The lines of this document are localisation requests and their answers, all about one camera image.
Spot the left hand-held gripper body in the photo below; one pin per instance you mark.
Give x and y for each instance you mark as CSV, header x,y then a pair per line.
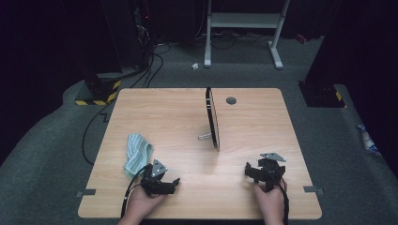
x,y
153,182

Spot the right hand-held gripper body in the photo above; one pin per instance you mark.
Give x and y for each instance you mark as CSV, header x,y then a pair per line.
x,y
270,170

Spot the striped light green towel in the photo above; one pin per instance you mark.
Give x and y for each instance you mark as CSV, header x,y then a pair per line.
x,y
137,154

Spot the person's left hand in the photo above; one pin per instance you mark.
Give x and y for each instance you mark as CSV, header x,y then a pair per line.
x,y
140,203

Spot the person's right hand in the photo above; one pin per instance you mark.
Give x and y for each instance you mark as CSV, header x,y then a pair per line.
x,y
269,203

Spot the grey round table grommet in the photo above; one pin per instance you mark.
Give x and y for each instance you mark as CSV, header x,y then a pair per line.
x,y
231,100

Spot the black yellow striped dark base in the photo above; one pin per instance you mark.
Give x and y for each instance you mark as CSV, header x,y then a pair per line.
x,y
322,97

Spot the blue white packet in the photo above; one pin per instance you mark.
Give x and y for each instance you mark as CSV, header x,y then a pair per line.
x,y
367,139

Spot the black yellow striped wide base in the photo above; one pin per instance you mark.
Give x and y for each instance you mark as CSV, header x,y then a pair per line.
x,y
100,90

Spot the small white floor scrap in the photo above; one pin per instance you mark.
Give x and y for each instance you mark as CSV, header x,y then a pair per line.
x,y
195,66

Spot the small red object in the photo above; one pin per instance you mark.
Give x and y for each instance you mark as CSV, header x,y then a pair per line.
x,y
302,38

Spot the white metal stand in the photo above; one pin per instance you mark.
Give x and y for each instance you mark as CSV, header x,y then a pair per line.
x,y
244,20

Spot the dark equipment rack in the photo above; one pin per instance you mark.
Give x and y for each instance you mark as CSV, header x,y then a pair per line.
x,y
125,31

